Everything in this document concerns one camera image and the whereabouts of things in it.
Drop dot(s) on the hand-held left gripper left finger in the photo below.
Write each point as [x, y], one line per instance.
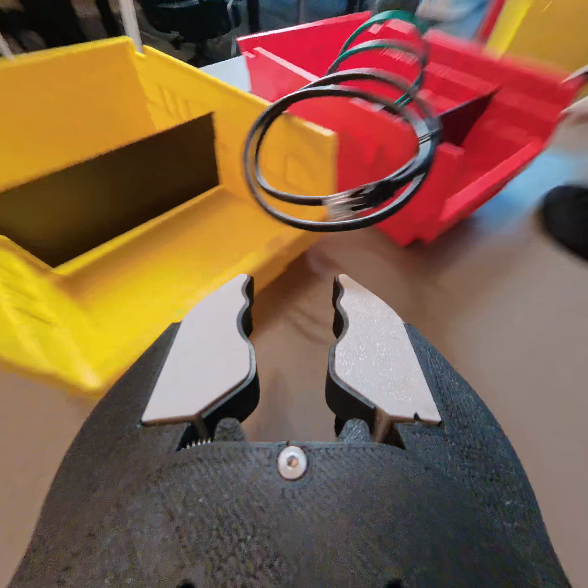
[202, 353]

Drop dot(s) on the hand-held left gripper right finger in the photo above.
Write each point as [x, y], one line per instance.
[381, 358]

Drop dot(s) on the yellow plastic bin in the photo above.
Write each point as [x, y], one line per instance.
[115, 294]
[537, 27]

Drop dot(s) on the red plastic bin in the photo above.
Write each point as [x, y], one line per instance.
[482, 193]

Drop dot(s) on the black bin divider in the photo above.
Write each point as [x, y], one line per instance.
[115, 193]
[468, 121]

